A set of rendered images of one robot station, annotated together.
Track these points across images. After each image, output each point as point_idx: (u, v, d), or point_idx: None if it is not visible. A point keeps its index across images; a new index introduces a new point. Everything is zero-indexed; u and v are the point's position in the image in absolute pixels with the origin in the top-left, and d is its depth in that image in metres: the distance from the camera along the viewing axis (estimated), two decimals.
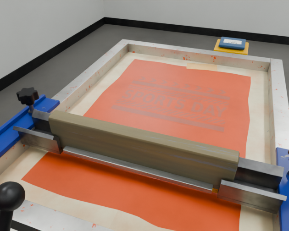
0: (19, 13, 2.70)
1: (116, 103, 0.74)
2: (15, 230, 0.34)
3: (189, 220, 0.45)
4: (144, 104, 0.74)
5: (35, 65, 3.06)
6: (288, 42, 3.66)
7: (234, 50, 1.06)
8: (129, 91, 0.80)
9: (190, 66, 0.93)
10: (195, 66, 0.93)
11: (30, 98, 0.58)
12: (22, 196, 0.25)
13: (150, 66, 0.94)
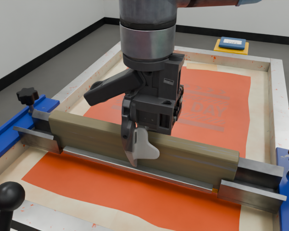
0: (19, 13, 2.70)
1: (116, 103, 0.74)
2: (15, 230, 0.34)
3: (189, 220, 0.45)
4: None
5: (35, 65, 3.06)
6: (288, 42, 3.66)
7: (234, 50, 1.06)
8: None
9: (190, 66, 0.93)
10: (195, 66, 0.93)
11: (30, 98, 0.58)
12: (22, 196, 0.25)
13: None
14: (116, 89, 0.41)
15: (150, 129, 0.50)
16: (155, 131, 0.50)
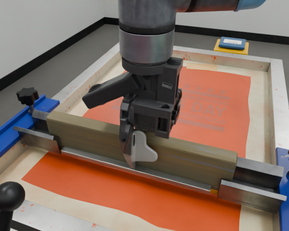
0: (19, 13, 2.70)
1: (116, 103, 0.74)
2: (15, 230, 0.34)
3: (189, 220, 0.45)
4: None
5: (35, 65, 3.06)
6: (288, 42, 3.66)
7: (234, 50, 1.06)
8: None
9: (190, 66, 0.93)
10: (195, 66, 0.93)
11: (30, 98, 0.58)
12: (22, 196, 0.25)
13: None
14: (114, 92, 0.41)
15: None
16: None
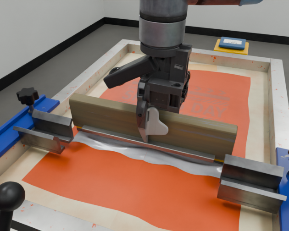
0: (19, 13, 2.70)
1: None
2: (15, 230, 0.34)
3: (189, 221, 0.45)
4: None
5: (35, 65, 3.06)
6: (288, 42, 3.66)
7: (234, 50, 1.06)
8: (129, 91, 0.80)
9: (190, 67, 0.93)
10: (195, 67, 0.93)
11: (30, 98, 0.58)
12: (22, 196, 0.25)
13: None
14: (133, 73, 0.48)
15: None
16: None
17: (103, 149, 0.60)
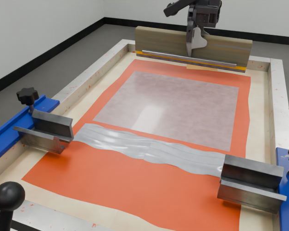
0: (19, 13, 2.70)
1: None
2: (15, 230, 0.34)
3: (189, 220, 0.45)
4: None
5: (35, 65, 3.06)
6: (288, 42, 3.66)
7: None
8: None
9: (190, 66, 0.93)
10: (195, 66, 0.93)
11: (30, 98, 0.58)
12: (22, 196, 0.25)
13: (150, 66, 0.94)
14: (185, 2, 0.74)
15: None
16: None
17: (103, 148, 0.59)
